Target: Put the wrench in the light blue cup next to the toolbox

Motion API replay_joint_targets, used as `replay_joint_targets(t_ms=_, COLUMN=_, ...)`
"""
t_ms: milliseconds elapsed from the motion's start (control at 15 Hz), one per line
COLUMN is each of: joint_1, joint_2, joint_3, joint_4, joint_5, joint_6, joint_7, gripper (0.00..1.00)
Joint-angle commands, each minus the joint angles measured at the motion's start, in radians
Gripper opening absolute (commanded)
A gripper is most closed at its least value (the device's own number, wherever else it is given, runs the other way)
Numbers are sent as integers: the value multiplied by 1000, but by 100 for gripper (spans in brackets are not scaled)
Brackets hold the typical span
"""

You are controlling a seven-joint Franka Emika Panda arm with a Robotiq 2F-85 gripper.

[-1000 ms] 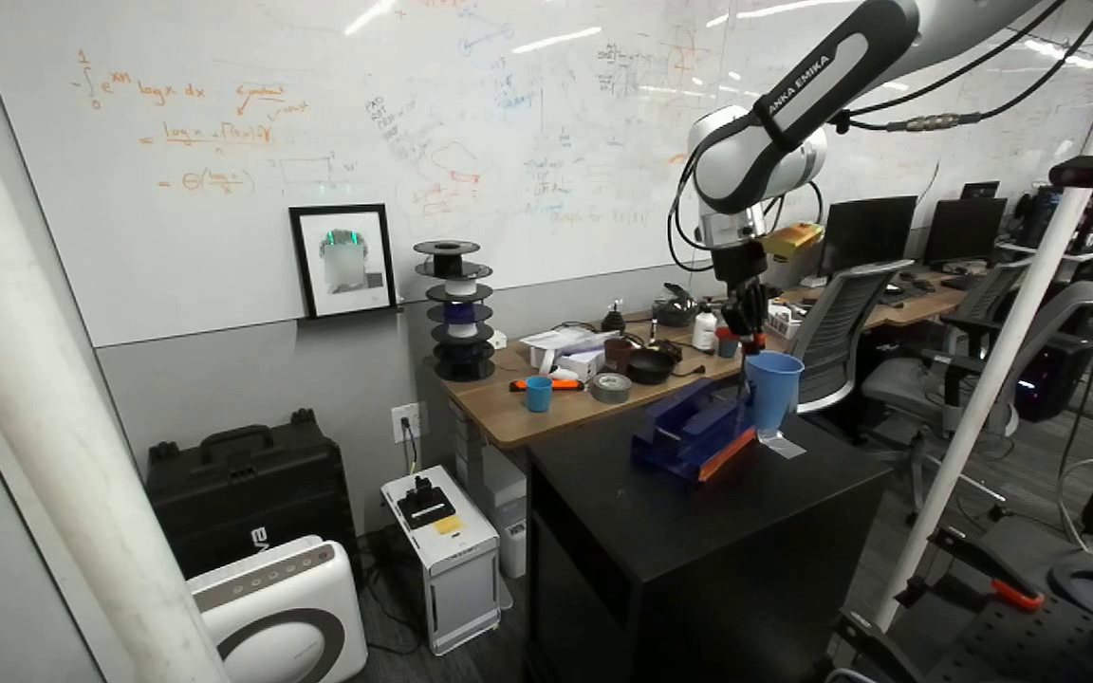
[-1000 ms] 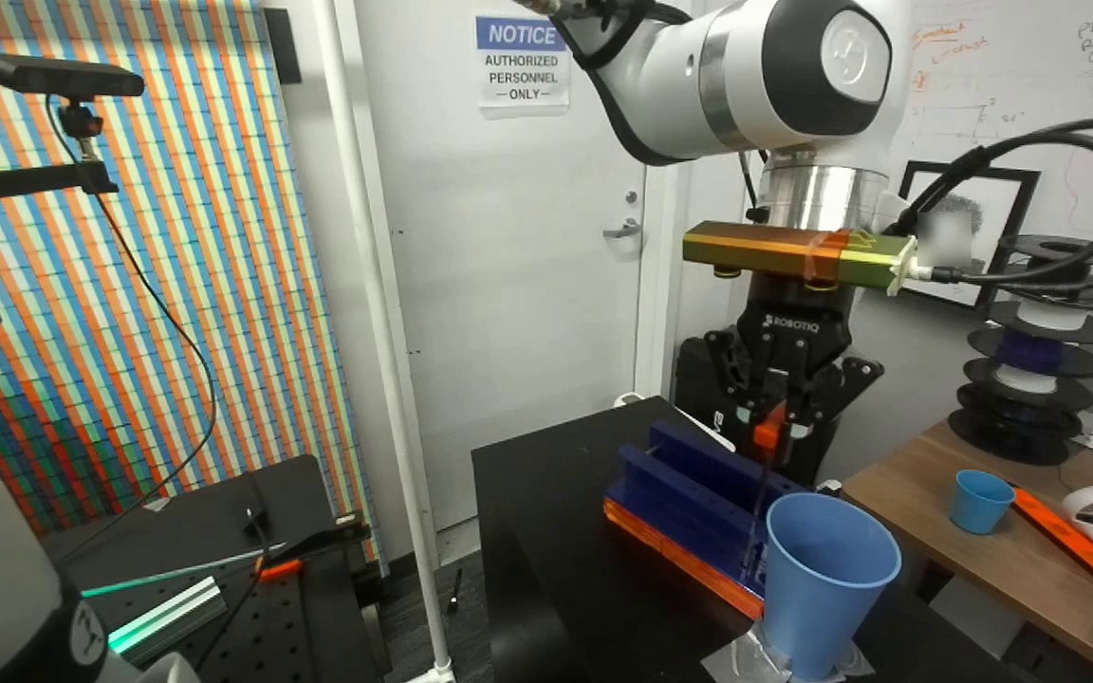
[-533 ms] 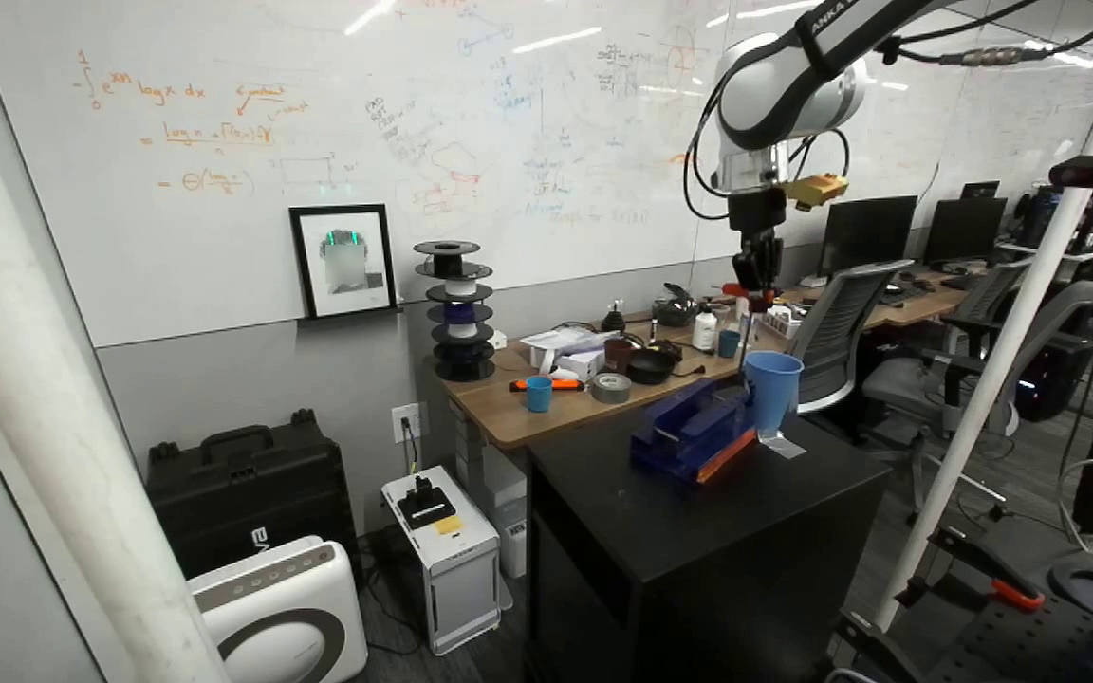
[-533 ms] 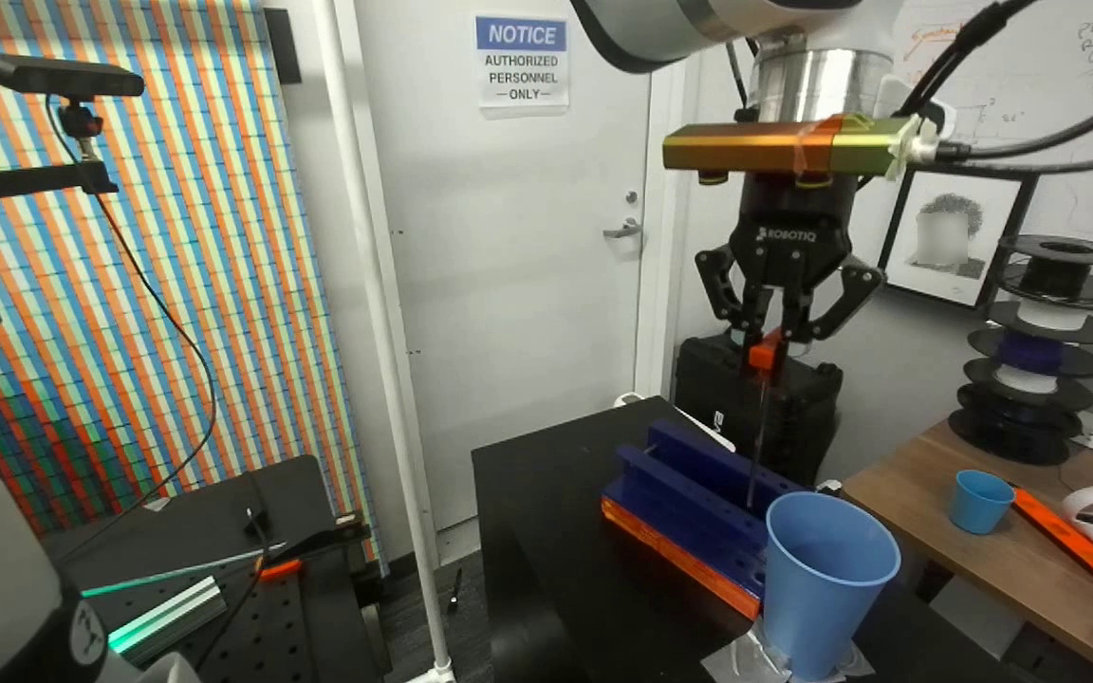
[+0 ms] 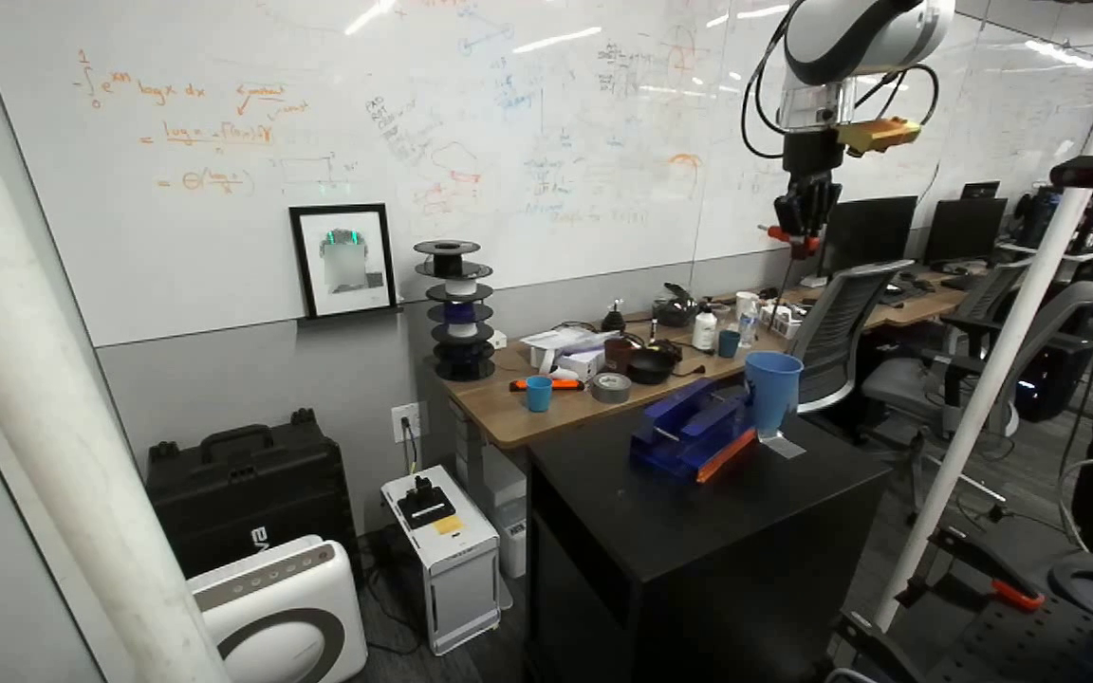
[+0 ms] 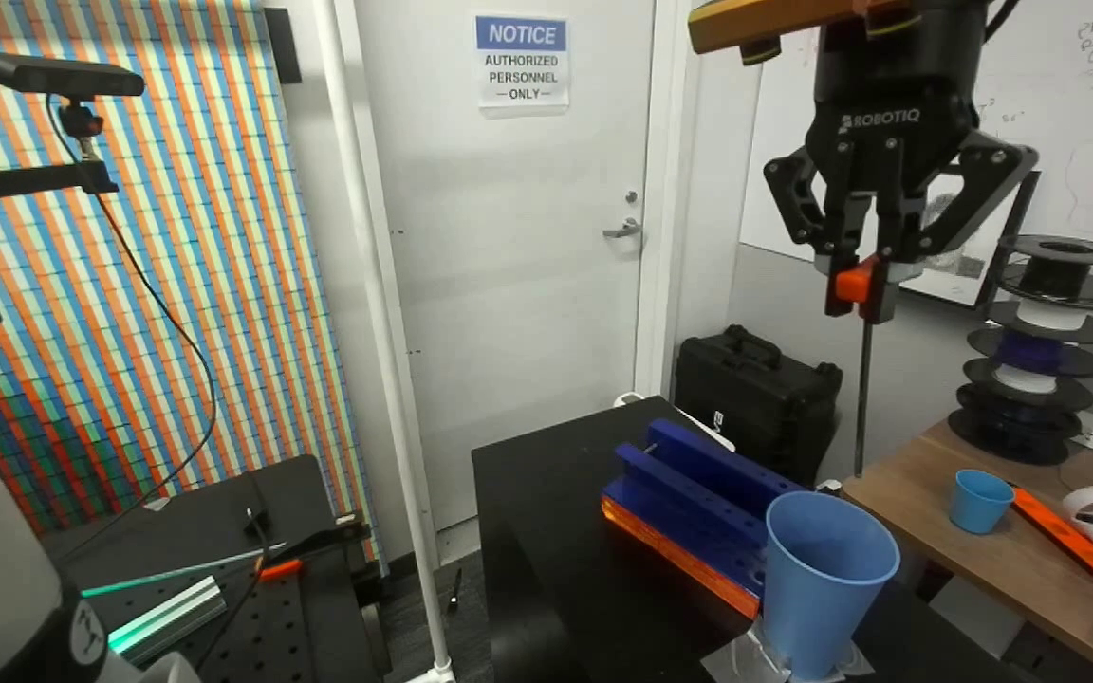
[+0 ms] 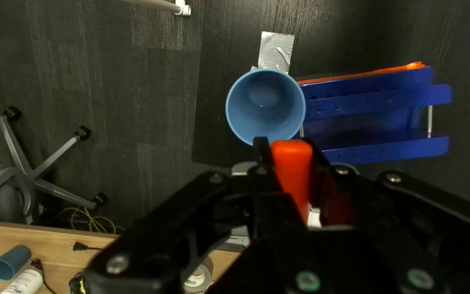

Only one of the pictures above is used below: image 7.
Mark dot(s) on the grey office chair base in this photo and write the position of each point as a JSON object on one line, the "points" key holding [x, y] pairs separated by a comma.
{"points": [[24, 168]]}

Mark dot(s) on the light blue cup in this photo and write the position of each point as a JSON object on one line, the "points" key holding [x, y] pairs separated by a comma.
{"points": [[264, 107]]}

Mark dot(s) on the white plastic bottle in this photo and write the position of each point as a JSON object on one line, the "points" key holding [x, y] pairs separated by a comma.
{"points": [[22, 281]]}

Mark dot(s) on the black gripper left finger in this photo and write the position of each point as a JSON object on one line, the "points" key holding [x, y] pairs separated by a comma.
{"points": [[163, 238]]}

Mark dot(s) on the small dark blue cup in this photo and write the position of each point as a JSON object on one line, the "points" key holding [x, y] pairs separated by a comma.
{"points": [[9, 261]]}

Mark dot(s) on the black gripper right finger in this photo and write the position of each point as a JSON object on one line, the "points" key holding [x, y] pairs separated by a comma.
{"points": [[408, 228]]}

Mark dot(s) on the grey duct tape piece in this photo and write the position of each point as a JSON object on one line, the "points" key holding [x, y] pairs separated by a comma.
{"points": [[275, 49]]}

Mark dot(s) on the clear tape roll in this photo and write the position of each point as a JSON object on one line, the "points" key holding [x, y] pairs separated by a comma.
{"points": [[197, 277]]}

